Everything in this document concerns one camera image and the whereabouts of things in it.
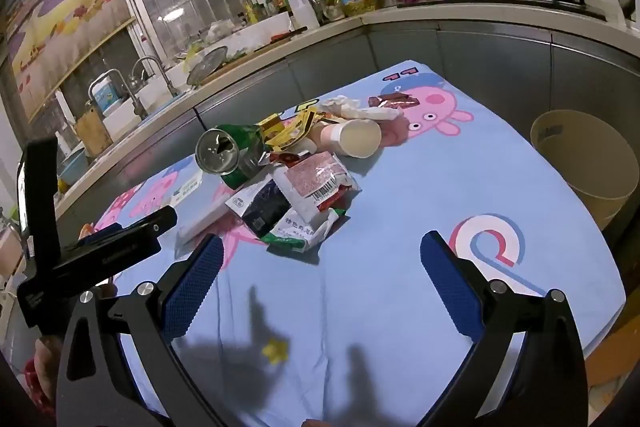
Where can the white sink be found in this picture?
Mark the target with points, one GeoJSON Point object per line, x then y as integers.
{"type": "Point", "coordinates": [155, 94]}

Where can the cartoon pig printed blanket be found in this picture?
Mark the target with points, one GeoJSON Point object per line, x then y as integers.
{"type": "Point", "coordinates": [380, 257]}

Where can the pink white paper cup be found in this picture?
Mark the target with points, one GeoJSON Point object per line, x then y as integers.
{"type": "Point", "coordinates": [357, 138]}

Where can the green drink can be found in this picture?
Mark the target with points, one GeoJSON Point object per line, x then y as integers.
{"type": "Point", "coordinates": [220, 152]}

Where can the steel faucet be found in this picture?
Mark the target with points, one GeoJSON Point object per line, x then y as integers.
{"type": "Point", "coordinates": [150, 59]}
{"type": "Point", "coordinates": [107, 72]}

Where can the white plastic jug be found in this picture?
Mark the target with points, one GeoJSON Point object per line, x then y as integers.
{"type": "Point", "coordinates": [302, 12]}

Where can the green white packet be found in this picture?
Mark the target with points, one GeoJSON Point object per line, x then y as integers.
{"type": "Point", "coordinates": [295, 232]}

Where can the kitchen knife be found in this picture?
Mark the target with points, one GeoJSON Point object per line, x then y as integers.
{"type": "Point", "coordinates": [287, 34]}

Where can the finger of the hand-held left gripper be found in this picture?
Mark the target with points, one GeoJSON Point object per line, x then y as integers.
{"type": "Point", "coordinates": [150, 221]}

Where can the grey kitchen cabinet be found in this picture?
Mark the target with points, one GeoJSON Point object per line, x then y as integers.
{"type": "Point", "coordinates": [500, 57]}

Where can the white carton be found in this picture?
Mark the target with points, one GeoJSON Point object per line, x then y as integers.
{"type": "Point", "coordinates": [200, 212]}

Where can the glass pot lid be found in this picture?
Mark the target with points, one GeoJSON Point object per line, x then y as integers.
{"type": "Point", "coordinates": [207, 64]}

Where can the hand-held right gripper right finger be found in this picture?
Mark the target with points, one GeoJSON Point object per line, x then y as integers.
{"type": "Point", "coordinates": [450, 287]}

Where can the small yellow scrap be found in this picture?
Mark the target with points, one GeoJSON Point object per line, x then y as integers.
{"type": "Point", "coordinates": [275, 351]}

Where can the blue printed packet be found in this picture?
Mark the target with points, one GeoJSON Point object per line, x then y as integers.
{"type": "Point", "coordinates": [107, 94]}

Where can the person's left hand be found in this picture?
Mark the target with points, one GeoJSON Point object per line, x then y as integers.
{"type": "Point", "coordinates": [49, 372]}

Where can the crumpled white tissue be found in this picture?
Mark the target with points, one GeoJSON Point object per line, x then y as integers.
{"type": "Point", "coordinates": [350, 107]}

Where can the pink white barcode packet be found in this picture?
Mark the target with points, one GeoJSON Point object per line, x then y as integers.
{"type": "Point", "coordinates": [315, 172]}

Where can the wooden cutting board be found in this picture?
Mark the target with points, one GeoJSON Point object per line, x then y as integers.
{"type": "Point", "coordinates": [92, 132]}

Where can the fruit wall poster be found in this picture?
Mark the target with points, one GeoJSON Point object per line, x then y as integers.
{"type": "Point", "coordinates": [65, 17]}

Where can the beige trash bin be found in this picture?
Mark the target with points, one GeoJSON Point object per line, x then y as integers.
{"type": "Point", "coordinates": [600, 202]}

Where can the brown snack wrapper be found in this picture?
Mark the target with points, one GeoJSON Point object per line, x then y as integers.
{"type": "Point", "coordinates": [400, 99]}

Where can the row of sauce bottles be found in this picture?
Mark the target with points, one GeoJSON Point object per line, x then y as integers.
{"type": "Point", "coordinates": [270, 2]}

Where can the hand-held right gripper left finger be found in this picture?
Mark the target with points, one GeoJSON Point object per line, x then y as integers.
{"type": "Point", "coordinates": [192, 292]}

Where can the yellow cardboard box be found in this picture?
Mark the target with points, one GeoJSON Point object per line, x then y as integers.
{"type": "Point", "coordinates": [272, 127]}

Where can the blue plastic basin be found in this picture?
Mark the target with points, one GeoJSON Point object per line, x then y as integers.
{"type": "Point", "coordinates": [75, 167]}

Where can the white counter tray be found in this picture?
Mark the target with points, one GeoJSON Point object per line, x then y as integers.
{"type": "Point", "coordinates": [260, 32]}

